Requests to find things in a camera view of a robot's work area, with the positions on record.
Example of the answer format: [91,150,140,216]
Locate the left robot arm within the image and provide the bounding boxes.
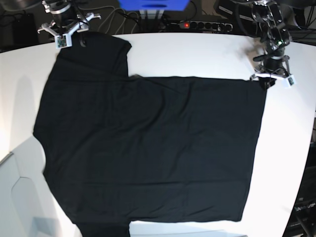
[235,0,293,90]

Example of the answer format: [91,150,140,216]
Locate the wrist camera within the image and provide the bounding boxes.
[282,75,296,88]
[54,34,72,49]

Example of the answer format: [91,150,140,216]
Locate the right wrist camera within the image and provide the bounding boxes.
[54,34,72,49]

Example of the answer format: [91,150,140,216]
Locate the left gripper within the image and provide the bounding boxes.
[250,53,291,90]

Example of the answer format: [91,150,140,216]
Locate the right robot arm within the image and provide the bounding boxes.
[38,0,101,49]

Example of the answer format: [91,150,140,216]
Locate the black T-shirt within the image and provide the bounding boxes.
[33,33,267,237]

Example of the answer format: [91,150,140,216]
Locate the blue plastic box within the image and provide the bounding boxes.
[119,0,190,11]

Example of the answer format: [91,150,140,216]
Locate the black power strip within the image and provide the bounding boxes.
[161,21,234,33]

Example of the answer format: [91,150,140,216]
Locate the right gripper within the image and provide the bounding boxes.
[37,13,101,47]

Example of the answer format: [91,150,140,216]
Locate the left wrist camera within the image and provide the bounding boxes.
[282,75,296,88]

